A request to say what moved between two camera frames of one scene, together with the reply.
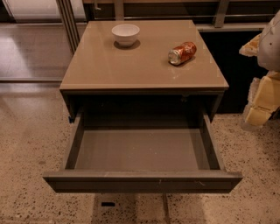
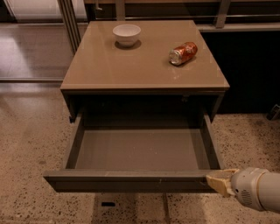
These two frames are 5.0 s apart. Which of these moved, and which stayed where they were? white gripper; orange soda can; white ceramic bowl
Moved: white gripper
Stayed: white ceramic bowl; orange soda can
